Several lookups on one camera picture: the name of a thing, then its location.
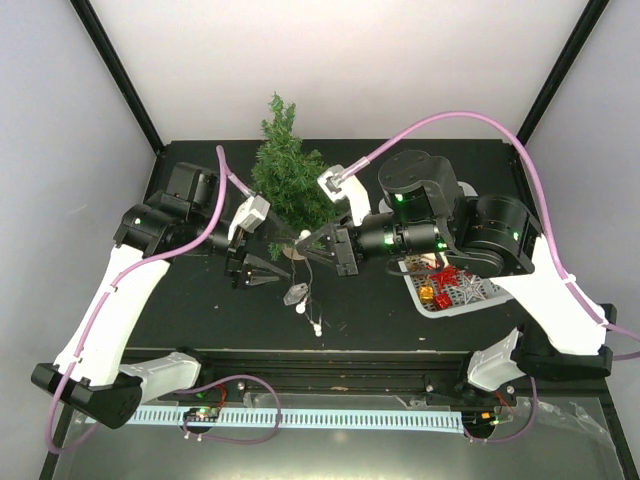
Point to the silver star ornament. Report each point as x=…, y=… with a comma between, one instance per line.
x=470, y=289

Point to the light blue slotted cable duct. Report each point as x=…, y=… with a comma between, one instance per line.
x=288, y=418

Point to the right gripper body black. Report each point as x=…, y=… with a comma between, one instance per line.
x=348, y=263

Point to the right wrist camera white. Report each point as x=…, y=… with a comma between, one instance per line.
x=338, y=187

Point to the red foil star ornament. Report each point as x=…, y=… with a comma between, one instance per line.
x=449, y=276

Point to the red gift box ornament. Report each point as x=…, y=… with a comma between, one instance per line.
x=442, y=301

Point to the small green christmas tree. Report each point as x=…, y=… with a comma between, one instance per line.
x=286, y=176

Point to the gold gift box ornament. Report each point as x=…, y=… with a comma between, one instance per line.
x=426, y=294

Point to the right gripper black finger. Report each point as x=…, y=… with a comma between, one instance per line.
x=323, y=255
x=322, y=238

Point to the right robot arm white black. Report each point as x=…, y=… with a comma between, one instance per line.
x=493, y=237

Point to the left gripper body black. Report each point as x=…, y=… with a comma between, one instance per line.
x=235, y=254

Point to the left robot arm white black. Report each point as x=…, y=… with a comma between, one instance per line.
x=182, y=219

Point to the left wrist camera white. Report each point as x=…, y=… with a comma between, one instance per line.
x=249, y=215

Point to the white plastic basket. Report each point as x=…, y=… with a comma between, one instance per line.
x=415, y=269

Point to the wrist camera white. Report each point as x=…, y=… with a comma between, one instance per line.
x=338, y=187
x=249, y=215

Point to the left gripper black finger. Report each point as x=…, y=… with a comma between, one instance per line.
x=258, y=272
x=276, y=230

